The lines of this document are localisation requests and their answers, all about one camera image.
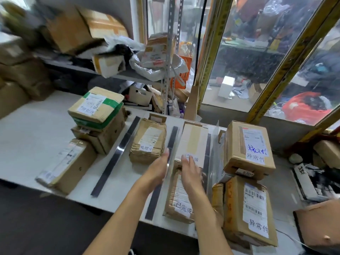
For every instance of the person's left hand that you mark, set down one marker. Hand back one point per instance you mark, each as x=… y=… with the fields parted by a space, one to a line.
x=155 y=173

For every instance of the person's right hand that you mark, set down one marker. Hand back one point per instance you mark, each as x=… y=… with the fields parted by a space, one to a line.
x=192 y=177

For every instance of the brown parcel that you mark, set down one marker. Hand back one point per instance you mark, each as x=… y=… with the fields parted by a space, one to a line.
x=147 y=140

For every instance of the small taped cardboard parcel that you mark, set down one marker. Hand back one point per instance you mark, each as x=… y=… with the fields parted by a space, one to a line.
x=217 y=201

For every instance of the brown cardboard sign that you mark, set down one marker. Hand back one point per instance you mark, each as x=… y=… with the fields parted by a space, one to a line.
x=221 y=135
x=158 y=118
x=195 y=124

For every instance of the narrow box with label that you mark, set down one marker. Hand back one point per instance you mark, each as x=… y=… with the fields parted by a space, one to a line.
x=249 y=151

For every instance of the green-taped cardboard box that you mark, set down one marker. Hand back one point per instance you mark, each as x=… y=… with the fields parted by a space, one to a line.
x=93 y=106

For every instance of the person's right forearm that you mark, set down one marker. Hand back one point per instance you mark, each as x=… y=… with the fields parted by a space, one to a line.
x=209 y=225

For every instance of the person's left forearm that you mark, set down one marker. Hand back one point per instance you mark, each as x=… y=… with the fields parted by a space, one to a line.
x=117 y=223

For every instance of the white tote bag blue trim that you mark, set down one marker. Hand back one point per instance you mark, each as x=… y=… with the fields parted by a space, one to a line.
x=174 y=108

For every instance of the tall narrow cardboard piece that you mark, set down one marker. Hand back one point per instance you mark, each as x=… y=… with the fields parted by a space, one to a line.
x=191 y=106

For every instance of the beige storage basket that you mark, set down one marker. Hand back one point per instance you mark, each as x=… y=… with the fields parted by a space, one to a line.
x=140 y=96

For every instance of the white box outdoors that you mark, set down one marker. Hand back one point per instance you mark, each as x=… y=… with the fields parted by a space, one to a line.
x=226 y=87

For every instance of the white woven sack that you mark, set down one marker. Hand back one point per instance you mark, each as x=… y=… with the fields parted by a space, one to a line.
x=151 y=72

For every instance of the orange paper bag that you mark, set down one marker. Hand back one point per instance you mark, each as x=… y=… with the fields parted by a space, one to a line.
x=184 y=74

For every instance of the white round object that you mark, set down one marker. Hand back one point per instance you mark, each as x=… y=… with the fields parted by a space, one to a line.
x=295 y=158

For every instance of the open cardboard box outdoors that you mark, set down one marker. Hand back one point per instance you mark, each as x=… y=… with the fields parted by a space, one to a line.
x=255 y=92

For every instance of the black white shoe box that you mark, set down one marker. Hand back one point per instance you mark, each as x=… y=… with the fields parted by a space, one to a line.
x=305 y=183

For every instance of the white foam box yellow tape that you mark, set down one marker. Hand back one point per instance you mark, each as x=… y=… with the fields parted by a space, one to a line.
x=107 y=66

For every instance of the orange white wrapped bundle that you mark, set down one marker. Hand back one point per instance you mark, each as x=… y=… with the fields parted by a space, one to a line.
x=155 y=53

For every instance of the grey metal shelf rack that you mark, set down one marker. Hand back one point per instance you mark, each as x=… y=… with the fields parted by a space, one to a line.
x=168 y=50

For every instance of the black plastic bag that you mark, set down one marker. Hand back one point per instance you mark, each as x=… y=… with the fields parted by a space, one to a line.
x=119 y=50

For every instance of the red cloth heap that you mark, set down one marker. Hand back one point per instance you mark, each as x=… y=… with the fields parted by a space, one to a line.
x=302 y=111

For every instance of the brown cardboard floor box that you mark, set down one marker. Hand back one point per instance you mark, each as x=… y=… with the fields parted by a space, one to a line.
x=318 y=223

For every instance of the plain cardboard box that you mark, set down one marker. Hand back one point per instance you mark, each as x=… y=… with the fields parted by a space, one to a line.
x=328 y=152

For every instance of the large yellow-taped cardboard box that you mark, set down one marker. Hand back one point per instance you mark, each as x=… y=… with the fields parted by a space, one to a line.
x=71 y=29

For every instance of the glass storefront with taped frame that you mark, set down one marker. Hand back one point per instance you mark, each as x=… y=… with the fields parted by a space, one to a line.
x=215 y=37

